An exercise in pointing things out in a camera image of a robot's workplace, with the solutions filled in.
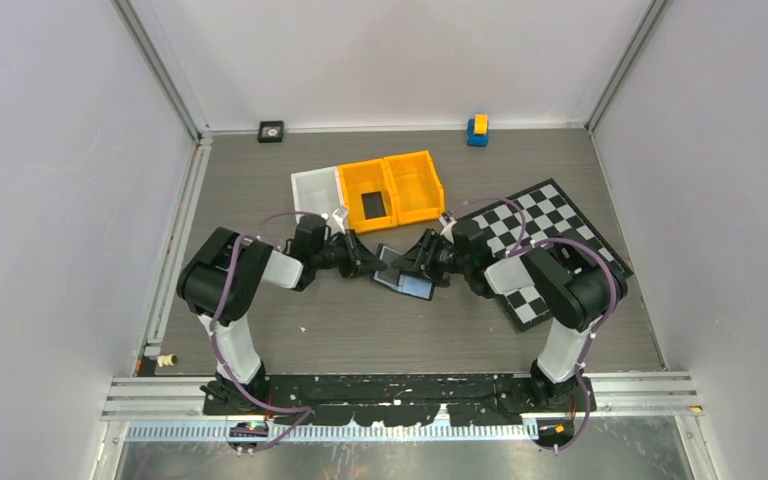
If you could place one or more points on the white plastic bin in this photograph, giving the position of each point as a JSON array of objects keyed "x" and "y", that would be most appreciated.
[{"x": 317, "y": 191}]

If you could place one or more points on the small beige plastic piece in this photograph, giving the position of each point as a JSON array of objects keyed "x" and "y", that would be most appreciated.
[{"x": 167, "y": 360}]

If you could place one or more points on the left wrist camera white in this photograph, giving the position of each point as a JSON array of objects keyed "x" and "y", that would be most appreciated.
[{"x": 337, "y": 221}]

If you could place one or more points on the yellow toy block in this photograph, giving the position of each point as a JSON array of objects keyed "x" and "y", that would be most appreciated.
[{"x": 480, "y": 124}]

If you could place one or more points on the orange plastic bin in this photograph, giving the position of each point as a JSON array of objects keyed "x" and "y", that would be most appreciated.
[
  {"x": 367, "y": 176},
  {"x": 419, "y": 191}
]

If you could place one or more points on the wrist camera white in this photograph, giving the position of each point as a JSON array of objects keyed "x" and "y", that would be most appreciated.
[
  {"x": 447, "y": 221},
  {"x": 337, "y": 221}
]

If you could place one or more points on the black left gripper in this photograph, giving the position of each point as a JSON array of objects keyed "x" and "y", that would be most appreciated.
[{"x": 359, "y": 259}]

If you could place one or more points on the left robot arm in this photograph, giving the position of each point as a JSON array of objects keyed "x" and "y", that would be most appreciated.
[{"x": 220, "y": 282}]

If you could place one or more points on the aluminium frame rail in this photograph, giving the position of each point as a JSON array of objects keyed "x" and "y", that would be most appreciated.
[{"x": 171, "y": 409}]

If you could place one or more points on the orange plastic bin right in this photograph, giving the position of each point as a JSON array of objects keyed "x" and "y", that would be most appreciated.
[{"x": 419, "y": 191}]

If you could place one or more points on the small black square box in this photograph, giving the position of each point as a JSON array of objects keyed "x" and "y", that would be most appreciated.
[{"x": 270, "y": 131}]

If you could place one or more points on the orange plastic bin left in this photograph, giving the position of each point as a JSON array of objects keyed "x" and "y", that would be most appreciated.
[{"x": 367, "y": 176}]

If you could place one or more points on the blue toy car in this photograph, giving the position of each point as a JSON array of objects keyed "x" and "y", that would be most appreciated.
[{"x": 473, "y": 138}]

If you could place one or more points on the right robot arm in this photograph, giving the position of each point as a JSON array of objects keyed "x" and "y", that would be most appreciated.
[{"x": 577, "y": 284}]

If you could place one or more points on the dark grey credit card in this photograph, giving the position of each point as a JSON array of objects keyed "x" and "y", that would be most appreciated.
[{"x": 373, "y": 205}]

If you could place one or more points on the black white checkerboard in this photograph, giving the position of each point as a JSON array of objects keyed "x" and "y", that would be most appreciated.
[{"x": 544, "y": 210}]

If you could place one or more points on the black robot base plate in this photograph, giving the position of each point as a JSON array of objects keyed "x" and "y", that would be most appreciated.
[{"x": 397, "y": 400}]

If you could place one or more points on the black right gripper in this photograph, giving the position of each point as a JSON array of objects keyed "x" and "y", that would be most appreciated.
[{"x": 415, "y": 258}]

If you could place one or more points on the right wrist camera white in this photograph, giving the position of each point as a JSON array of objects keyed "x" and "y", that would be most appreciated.
[{"x": 447, "y": 221}]

